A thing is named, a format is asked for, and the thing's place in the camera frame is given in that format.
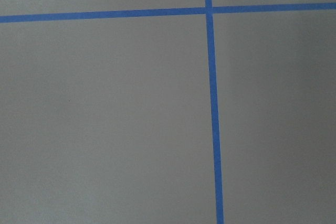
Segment blue tape line crosswise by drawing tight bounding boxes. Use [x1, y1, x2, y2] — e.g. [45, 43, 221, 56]
[1, 3, 335, 23]

